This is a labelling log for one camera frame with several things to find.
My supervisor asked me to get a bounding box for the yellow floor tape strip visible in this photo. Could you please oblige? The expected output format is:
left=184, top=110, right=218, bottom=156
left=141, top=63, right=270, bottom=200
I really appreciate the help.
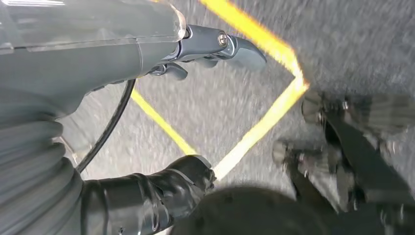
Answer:
left=129, top=88, right=198, bottom=157
left=212, top=77, right=310, bottom=182
left=198, top=0, right=309, bottom=89

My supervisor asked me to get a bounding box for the thin black cable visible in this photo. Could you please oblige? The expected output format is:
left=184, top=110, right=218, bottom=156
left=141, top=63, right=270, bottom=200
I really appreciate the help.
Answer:
left=75, top=78, right=137, bottom=174

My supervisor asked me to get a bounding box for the black robot pelvis plate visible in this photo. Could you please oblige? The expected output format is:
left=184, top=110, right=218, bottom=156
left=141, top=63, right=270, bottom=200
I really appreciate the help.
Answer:
left=324, top=199, right=415, bottom=235

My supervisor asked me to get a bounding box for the ribbed grey left arm sleeve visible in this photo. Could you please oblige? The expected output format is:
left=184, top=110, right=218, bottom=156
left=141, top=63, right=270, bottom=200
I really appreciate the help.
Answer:
left=0, top=87, right=86, bottom=235

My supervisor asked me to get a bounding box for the black robot foot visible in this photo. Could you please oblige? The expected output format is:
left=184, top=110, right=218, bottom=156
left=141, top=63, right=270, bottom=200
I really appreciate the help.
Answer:
left=272, top=139, right=345, bottom=182
left=300, top=90, right=415, bottom=135

